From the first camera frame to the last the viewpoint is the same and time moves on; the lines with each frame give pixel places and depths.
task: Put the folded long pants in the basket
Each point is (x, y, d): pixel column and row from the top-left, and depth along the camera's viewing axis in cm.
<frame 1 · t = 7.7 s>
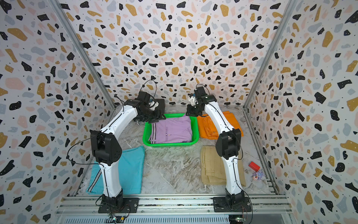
left hand: (162, 117, 90), fingers open
right hand: (186, 113, 92), fingers closed
green plastic basket: (195, 136, 95), point 9 cm above the table
folded purple pants: (175, 129, 103), point 5 cm above the table
folded teal pants: (131, 166, 88), on the table
folded khaki pants: (212, 169, 85), point 4 cm above the table
small red box: (254, 166, 88), point 3 cm above the table
small colourful toy: (257, 175, 83), point 4 cm above the table

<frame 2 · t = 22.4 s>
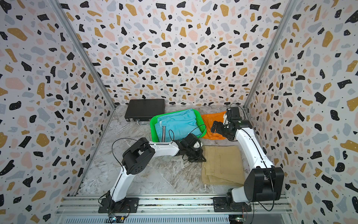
left hand: (208, 161, 87), fingers closed
right hand: (217, 130, 84), fingers open
folded teal pants: (174, 127, 102), point 7 cm above the table
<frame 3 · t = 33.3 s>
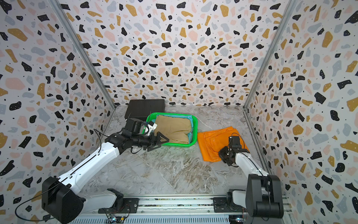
left hand: (164, 141, 73), fingers open
right hand: (219, 152, 91), fingers closed
folded khaki pants: (175, 129, 100), point 7 cm above the table
folded orange pants: (212, 142, 97), point 4 cm above the table
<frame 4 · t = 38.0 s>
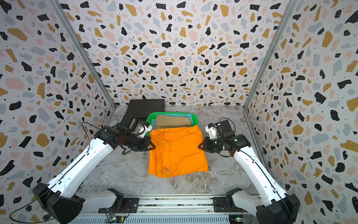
left hand: (155, 148, 71), fingers closed
right hand: (198, 147, 74), fingers closed
folded orange pants: (176, 152, 76), point 19 cm above the table
